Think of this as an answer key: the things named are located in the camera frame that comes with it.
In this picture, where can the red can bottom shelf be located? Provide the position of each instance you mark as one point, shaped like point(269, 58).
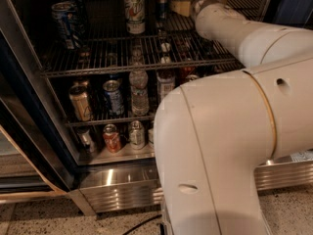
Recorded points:
point(111, 138)

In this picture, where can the middle blue pepsi can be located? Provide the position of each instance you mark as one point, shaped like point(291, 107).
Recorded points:
point(82, 24)

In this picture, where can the slim blue tall can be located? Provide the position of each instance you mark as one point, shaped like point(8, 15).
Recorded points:
point(161, 9)

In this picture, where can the silver can bottom left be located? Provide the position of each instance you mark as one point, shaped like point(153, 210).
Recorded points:
point(86, 139)

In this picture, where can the white green soda can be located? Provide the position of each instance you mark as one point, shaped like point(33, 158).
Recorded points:
point(135, 16)

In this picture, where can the blue can middle shelf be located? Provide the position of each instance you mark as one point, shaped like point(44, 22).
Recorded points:
point(113, 98)

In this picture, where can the open fridge door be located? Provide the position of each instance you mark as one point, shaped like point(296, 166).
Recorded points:
point(29, 165)

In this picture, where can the front blue pepsi can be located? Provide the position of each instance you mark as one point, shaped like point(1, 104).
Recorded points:
point(67, 22)

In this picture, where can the blue pepsi can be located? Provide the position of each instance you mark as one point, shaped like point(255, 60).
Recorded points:
point(67, 22)
point(82, 24)

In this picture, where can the stainless steel fridge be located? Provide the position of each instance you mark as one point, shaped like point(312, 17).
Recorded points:
point(101, 181)

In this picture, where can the gold soda can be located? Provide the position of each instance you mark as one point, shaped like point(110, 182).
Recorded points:
point(79, 98)

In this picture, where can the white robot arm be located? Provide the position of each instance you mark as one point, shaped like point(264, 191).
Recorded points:
point(212, 133)

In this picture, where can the wire fridge shelf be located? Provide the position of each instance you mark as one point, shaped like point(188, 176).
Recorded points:
point(101, 113)
point(172, 43)

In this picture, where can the middle wire fridge shelf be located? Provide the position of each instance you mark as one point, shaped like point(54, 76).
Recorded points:
point(101, 113)

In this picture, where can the white green can bottom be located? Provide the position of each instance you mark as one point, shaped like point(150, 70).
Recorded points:
point(151, 136)

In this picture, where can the top wire fridge shelf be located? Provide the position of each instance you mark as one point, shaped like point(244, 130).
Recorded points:
point(172, 43)

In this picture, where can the clear plastic water bottle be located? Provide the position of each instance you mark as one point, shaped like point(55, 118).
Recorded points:
point(138, 80)

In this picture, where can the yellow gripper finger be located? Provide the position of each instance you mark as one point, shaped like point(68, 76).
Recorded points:
point(181, 7)

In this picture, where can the white can bottom shelf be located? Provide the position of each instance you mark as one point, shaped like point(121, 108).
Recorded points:
point(136, 135)

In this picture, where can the orange soda can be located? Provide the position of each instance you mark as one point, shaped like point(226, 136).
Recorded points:
point(191, 77)

